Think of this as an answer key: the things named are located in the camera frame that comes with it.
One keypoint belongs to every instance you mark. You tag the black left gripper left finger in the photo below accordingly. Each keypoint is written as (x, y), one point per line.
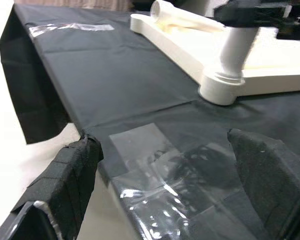
(65, 180)

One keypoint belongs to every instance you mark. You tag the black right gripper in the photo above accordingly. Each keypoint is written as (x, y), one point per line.
(295, 23)

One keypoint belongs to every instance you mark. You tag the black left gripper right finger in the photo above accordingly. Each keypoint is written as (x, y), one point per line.
(272, 180)

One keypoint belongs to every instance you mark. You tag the white plastic table leg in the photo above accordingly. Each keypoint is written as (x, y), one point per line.
(180, 16)
(236, 55)

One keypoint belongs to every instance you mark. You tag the white plastic children table top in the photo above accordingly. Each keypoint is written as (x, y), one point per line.
(185, 52)

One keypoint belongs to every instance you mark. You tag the clear crossed tape patch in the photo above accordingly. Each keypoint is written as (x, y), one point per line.
(165, 180)

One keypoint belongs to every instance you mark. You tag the black tablecloth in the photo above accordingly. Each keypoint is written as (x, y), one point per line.
(115, 80)

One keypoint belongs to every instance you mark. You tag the clear tape strip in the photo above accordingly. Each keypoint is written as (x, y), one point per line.
(72, 27)

